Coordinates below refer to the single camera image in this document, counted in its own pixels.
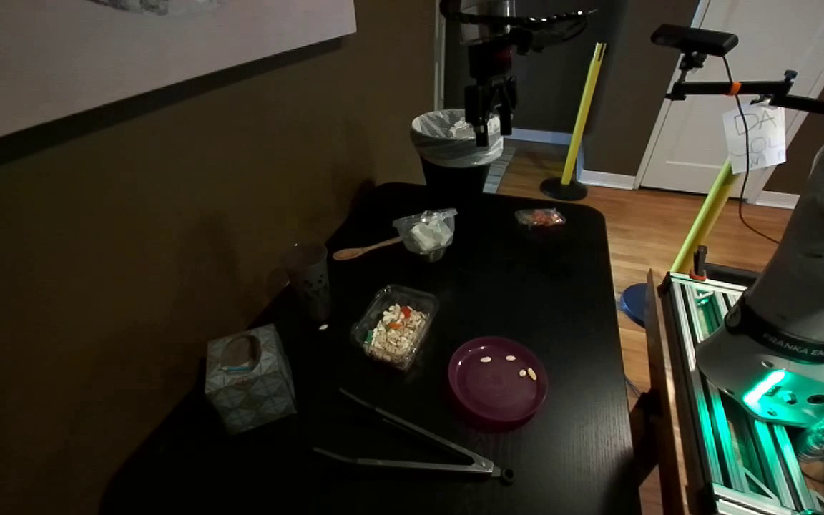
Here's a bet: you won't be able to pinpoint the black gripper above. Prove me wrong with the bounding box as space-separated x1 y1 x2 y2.
460 36 522 149

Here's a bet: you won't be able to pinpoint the purple round lid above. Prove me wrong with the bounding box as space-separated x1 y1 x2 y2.
446 331 550 428

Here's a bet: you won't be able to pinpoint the black trash bin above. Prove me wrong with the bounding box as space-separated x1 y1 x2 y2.
422 155 500 205

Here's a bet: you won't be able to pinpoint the yellow pole with black base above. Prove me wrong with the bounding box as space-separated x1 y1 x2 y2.
539 39 609 204

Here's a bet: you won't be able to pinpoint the wooden spoon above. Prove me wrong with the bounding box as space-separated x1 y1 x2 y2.
329 235 407 264

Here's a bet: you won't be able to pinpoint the white door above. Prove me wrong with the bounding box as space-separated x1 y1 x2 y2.
635 0 824 199

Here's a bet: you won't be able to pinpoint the clear plastic container with seeds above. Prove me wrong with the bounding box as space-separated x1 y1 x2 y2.
350 279 440 371

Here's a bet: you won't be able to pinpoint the yellow pole with blue base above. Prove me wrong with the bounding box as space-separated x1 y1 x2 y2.
618 159 739 328

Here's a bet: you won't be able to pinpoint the dark drinking glass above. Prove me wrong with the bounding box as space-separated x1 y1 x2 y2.
287 239 336 325

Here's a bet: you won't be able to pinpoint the white paper tag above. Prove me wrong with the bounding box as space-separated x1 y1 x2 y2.
722 99 789 178

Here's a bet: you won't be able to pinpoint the metal tongs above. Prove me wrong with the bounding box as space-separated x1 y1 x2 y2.
313 384 516 483

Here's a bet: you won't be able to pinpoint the patterned tissue box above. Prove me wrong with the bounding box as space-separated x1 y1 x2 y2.
204 324 297 437

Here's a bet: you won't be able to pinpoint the black camera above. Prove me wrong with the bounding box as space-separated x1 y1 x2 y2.
650 23 741 58

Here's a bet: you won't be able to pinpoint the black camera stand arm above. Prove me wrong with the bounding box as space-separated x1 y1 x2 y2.
663 51 824 126

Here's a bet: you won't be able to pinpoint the white framed wall board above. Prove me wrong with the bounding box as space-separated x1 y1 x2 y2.
0 0 360 155

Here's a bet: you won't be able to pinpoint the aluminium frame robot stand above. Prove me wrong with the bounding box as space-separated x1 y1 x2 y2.
652 269 824 515

